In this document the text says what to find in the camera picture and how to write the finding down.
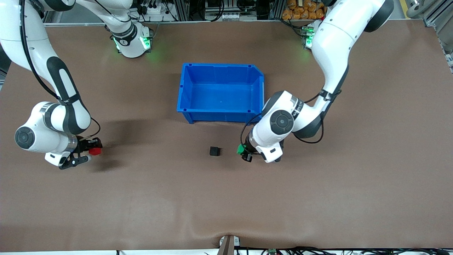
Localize blue plastic storage bin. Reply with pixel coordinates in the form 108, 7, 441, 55
177, 63, 265, 125

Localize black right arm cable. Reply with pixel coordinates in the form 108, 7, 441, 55
19, 0, 102, 140

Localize white power strip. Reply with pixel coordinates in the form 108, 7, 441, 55
140, 4, 167, 22

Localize orange mesh bags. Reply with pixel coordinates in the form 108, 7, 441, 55
282, 0, 328, 21

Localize aluminium frame profile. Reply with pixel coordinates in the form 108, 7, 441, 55
423, 0, 453, 73

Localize brown table clamp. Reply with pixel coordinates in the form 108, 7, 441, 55
217, 235, 241, 255

